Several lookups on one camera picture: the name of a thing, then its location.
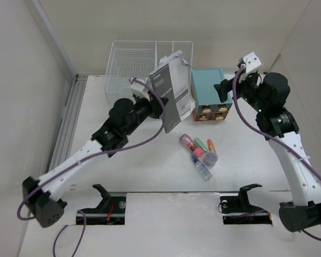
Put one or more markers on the teal orange drawer box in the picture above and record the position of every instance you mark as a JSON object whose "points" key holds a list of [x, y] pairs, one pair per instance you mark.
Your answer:
{"points": [[209, 107]]}

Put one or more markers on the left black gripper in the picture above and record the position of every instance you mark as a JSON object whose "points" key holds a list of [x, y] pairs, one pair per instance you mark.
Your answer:
{"points": [[153, 105]]}

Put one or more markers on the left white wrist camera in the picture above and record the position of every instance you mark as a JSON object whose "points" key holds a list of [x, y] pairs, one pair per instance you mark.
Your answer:
{"points": [[138, 89]]}

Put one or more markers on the green highlighter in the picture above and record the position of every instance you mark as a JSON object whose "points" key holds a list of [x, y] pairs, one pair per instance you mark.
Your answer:
{"points": [[200, 144]]}

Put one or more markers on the white wire desk organizer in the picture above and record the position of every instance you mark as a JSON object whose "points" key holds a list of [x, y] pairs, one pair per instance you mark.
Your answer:
{"points": [[137, 59]]}

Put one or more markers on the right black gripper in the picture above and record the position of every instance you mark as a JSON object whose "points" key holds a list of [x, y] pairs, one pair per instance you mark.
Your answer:
{"points": [[222, 89]]}

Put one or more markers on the grey white manual booklet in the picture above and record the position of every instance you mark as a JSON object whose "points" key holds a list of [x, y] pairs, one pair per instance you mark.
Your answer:
{"points": [[170, 80]]}

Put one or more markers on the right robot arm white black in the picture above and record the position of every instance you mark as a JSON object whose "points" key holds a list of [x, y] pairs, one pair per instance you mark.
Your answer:
{"points": [[279, 128]]}

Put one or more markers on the orange highlighter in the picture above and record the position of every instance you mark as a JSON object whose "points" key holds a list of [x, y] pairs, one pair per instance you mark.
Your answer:
{"points": [[211, 146]]}

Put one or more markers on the aluminium rail frame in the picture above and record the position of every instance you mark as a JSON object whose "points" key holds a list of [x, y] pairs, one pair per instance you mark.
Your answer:
{"points": [[70, 115]]}

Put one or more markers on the clear bottle blue cap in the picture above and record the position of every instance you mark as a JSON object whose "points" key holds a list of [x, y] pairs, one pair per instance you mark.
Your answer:
{"points": [[205, 173]]}

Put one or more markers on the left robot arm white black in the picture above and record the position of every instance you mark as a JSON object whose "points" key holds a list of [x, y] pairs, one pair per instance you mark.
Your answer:
{"points": [[42, 196]]}

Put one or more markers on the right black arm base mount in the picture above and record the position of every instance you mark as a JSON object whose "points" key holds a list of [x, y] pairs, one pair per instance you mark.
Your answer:
{"points": [[237, 210]]}

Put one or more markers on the clear jar of paperclips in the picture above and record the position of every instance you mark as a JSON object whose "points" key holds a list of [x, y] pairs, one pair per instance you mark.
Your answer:
{"points": [[210, 159]]}

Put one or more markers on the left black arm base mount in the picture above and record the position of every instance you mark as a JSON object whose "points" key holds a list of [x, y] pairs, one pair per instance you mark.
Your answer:
{"points": [[109, 211]]}

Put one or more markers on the pink marker tube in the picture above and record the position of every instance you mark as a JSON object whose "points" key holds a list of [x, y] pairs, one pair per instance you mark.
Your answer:
{"points": [[190, 145]]}

